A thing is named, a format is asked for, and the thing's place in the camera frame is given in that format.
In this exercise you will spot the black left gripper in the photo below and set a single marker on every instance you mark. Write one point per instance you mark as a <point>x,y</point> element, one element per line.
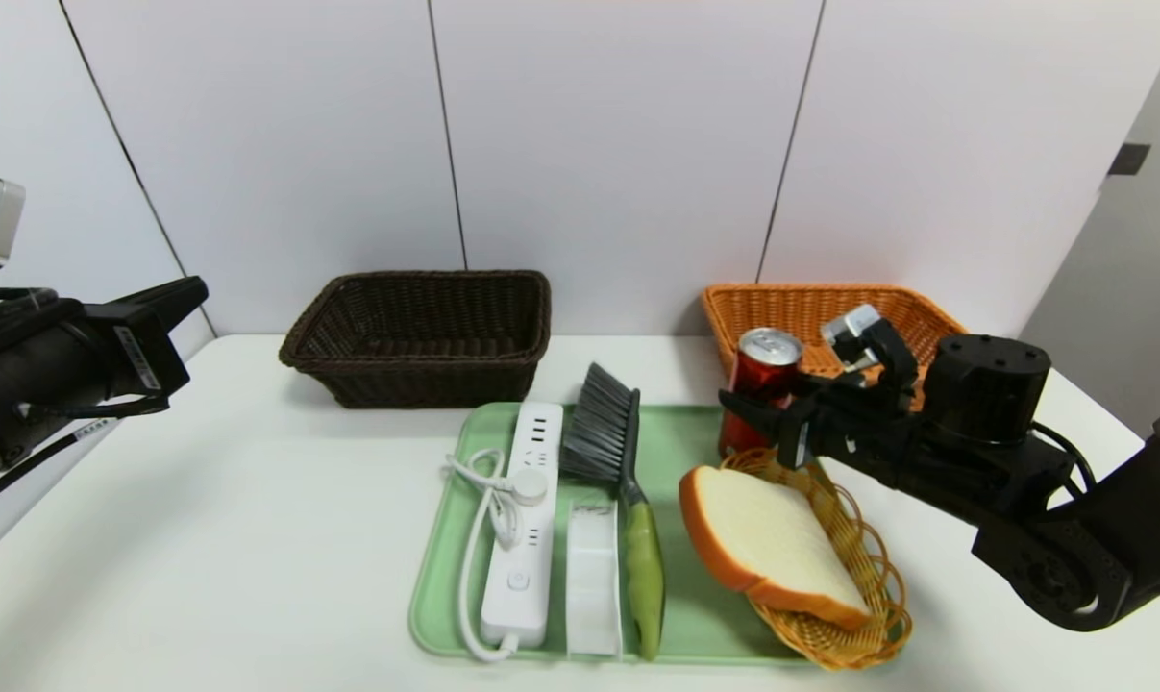
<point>140,354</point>

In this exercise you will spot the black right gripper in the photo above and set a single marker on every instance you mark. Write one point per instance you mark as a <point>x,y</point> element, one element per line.
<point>799,432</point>

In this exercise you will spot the red soda can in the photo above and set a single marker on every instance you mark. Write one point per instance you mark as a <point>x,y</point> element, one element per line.
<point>762,380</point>

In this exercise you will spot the slice of white bread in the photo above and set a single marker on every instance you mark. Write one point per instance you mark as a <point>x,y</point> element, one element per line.
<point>772,529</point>

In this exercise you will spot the small yellow wicker bread tray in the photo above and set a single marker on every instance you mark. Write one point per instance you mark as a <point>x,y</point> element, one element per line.
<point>849,644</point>

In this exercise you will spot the white tape roll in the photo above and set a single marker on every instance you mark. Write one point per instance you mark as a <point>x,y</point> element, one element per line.
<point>594,586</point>

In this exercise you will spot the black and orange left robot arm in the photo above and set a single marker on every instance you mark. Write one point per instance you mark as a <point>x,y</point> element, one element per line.
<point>22,375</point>

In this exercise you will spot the orange wicker basket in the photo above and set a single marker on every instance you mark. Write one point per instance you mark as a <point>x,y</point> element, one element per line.
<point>791,308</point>

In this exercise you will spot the dark brown wicker basket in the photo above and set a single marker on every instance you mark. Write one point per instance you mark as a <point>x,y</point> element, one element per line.
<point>426,384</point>

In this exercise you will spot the light green plastic tray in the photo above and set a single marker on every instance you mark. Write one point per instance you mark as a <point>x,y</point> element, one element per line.
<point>695,461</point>

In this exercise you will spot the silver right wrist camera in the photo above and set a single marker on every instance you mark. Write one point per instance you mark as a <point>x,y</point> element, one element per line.
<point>849,332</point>

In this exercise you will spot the dark wall plate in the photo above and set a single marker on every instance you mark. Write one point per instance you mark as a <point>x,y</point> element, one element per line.
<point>1128,160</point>

